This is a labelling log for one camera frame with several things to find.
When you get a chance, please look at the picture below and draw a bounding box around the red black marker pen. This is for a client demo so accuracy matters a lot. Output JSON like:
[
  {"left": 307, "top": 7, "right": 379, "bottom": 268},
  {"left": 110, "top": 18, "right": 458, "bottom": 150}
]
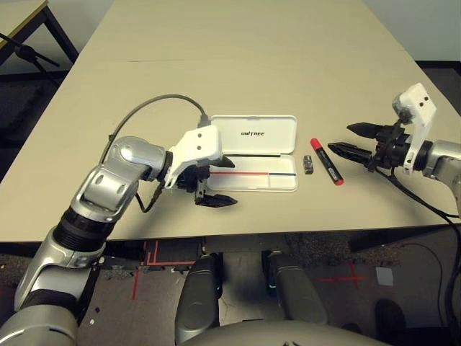
[{"left": 310, "top": 138, "right": 344, "bottom": 186}]

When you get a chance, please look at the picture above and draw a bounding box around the black shoe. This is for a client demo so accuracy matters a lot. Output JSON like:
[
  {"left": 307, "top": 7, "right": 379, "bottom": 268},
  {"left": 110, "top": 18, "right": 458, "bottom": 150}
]
[
  {"left": 374, "top": 298, "right": 407, "bottom": 338},
  {"left": 340, "top": 322, "right": 363, "bottom": 336}
]

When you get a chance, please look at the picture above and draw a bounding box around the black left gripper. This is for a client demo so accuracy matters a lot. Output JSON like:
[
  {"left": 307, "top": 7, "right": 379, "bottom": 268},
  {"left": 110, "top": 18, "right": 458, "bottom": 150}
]
[{"left": 174, "top": 155, "right": 238, "bottom": 208}]

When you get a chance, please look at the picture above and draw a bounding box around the grey robot right leg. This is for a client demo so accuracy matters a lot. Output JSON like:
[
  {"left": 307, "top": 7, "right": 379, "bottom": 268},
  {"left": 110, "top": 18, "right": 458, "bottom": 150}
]
[{"left": 264, "top": 252, "right": 328, "bottom": 325}]

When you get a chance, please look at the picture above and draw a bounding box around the black tripod stand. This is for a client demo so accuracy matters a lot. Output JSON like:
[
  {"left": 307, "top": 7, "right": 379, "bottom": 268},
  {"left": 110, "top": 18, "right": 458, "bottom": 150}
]
[{"left": 0, "top": 32, "right": 61, "bottom": 87}]

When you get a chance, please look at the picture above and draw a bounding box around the grey square floor patch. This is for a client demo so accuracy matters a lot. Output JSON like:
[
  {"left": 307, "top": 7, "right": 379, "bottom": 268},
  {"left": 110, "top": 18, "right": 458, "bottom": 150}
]
[{"left": 375, "top": 267, "right": 395, "bottom": 288}]

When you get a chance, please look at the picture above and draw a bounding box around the grey robot leg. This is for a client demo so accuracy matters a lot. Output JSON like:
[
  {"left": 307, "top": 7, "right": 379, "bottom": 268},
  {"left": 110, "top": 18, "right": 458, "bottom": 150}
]
[
  {"left": 174, "top": 254, "right": 224, "bottom": 343},
  {"left": 264, "top": 252, "right": 328, "bottom": 325}
]

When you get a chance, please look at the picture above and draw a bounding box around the white plastic pencil case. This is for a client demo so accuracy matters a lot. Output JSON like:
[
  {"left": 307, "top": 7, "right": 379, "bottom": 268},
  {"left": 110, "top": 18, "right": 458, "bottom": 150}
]
[{"left": 207, "top": 114, "right": 300, "bottom": 193}]

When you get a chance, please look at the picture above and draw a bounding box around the grey robot torso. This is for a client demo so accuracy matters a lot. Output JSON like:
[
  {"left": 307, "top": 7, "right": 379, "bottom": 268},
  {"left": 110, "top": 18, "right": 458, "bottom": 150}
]
[{"left": 179, "top": 320, "right": 390, "bottom": 346}]

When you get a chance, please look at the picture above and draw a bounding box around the beige side table black frame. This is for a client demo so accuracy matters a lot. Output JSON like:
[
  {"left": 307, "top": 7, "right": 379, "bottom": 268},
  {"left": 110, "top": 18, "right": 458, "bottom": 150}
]
[{"left": 0, "top": 0, "right": 80, "bottom": 76}]

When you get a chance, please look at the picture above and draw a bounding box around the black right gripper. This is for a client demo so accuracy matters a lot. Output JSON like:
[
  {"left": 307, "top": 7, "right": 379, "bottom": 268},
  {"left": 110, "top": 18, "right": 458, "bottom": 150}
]
[{"left": 327, "top": 122, "right": 411, "bottom": 174}]

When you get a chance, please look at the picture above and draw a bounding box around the dark table frame crossbar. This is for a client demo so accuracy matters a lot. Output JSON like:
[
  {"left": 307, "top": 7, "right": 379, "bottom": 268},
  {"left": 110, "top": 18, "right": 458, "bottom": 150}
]
[{"left": 203, "top": 236, "right": 289, "bottom": 257}]

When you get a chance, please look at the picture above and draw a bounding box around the black left wrist camera cable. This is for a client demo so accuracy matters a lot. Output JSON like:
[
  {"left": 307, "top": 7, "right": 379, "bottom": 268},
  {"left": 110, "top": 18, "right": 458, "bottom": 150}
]
[{"left": 102, "top": 94, "right": 210, "bottom": 213}]

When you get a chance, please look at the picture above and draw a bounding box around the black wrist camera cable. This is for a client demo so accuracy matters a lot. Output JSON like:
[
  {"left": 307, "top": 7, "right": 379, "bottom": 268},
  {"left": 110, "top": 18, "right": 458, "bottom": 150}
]
[
  {"left": 102, "top": 94, "right": 210, "bottom": 213},
  {"left": 374, "top": 169, "right": 461, "bottom": 325}
]

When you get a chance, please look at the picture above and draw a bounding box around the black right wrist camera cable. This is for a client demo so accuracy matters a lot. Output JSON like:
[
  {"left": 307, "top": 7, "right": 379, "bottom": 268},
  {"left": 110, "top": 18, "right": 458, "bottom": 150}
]
[{"left": 374, "top": 169, "right": 461, "bottom": 325}]

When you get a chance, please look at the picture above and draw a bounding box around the black table foot bar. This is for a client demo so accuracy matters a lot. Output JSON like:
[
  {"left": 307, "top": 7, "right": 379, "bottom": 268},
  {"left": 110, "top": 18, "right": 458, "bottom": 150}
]
[{"left": 348, "top": 225, "right": 461, "bottom": 253}]

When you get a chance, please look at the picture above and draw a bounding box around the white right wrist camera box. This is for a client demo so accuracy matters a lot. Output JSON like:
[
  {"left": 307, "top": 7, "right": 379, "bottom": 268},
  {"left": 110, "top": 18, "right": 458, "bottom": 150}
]
[{"left": 391, "top": 82, "right": 437, "bottom": 174}]

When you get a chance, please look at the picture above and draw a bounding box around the grey robot left leg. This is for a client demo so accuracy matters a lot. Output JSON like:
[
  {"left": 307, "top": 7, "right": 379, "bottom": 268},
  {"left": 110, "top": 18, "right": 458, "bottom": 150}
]
[{"left": 174, "top": 254, "right": 224, "bottom": 343}]

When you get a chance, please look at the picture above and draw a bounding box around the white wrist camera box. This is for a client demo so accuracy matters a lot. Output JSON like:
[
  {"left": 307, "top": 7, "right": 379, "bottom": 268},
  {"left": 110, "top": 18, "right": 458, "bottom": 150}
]
[
  {"left": 391, "top": 82, "right": 437, "bottom": 174},
  {"left": 164, "top": 124, "right": 223, "bottom": 190}
]

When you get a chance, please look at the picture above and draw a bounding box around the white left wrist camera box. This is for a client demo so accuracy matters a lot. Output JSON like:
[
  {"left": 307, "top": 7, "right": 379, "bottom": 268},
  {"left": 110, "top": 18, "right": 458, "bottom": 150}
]
[{"left": 164, "top": 124, "right": 223, "bottom": 190}]

